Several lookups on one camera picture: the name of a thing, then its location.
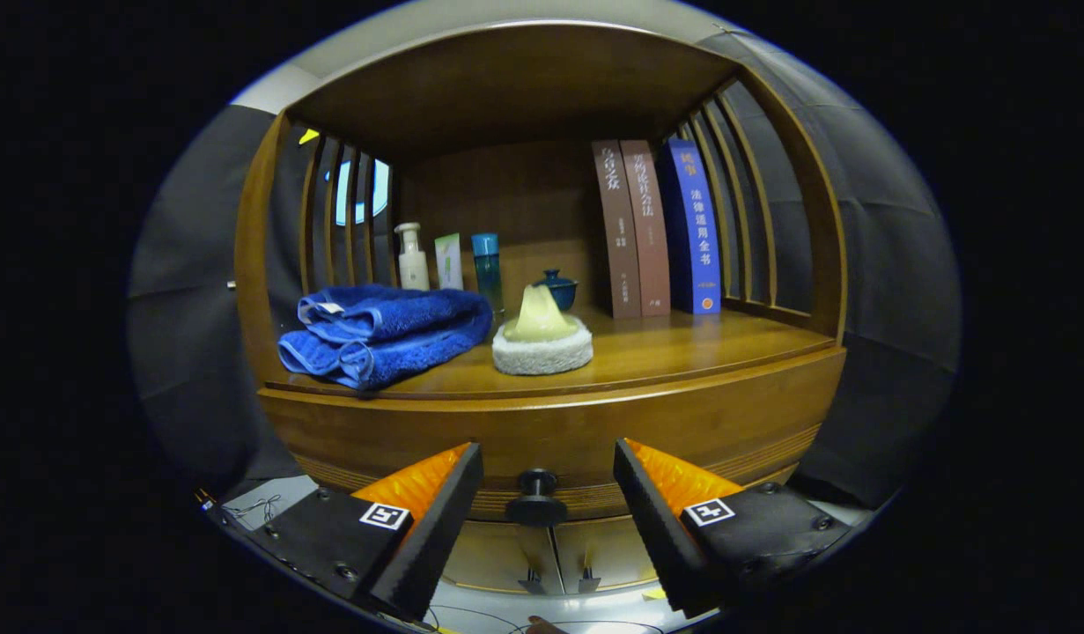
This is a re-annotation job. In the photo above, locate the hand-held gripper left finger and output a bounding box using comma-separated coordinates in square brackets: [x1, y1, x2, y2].
[233, 442, 485, 622]

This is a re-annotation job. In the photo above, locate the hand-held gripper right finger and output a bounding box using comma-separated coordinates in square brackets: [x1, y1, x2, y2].
[614, 438, 855, 619]

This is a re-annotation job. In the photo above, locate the wooden drawer with black knob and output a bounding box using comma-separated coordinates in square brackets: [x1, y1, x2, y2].
[258, 348, 848, 527]

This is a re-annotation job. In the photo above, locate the yellow and white scrubbing sponge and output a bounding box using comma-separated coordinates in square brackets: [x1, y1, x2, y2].
[492, 284, 594, 376]

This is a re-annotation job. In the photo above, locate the wooden cabinet door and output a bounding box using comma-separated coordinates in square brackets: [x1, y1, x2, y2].
[550, 515, 675, 591]
[440, 520, 560, 595]

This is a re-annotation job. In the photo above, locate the wooden countertop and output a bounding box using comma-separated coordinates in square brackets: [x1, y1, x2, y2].
[264, 304, 837, 402]

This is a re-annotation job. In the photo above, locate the wooden cabinet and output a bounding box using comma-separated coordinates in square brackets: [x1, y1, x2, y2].
[233, 22, 851, 595]

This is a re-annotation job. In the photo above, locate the blue folded towel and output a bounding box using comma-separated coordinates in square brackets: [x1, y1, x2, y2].
[277, 284, 494, 391]

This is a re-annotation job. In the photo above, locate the blue lidded teacup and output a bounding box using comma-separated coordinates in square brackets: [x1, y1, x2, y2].
[532, 269, 579, 312]

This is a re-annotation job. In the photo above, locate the teal bottle with blue cap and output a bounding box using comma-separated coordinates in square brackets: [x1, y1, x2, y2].
[471, 232, 505, 316]

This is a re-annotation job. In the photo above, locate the white pump bottle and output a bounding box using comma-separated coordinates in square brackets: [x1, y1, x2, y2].
[395, 222, 431, 291]

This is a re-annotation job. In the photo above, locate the white and green tube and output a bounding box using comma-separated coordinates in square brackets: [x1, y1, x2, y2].
[434, 232, 464, 291]

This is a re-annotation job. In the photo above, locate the brown book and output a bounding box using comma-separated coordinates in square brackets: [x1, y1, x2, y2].
[619, 139, 672, 317]
[592, 139, 642, 320]

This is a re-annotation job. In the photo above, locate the blue book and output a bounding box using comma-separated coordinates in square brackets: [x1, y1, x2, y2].
[665, 138, 722, 315]

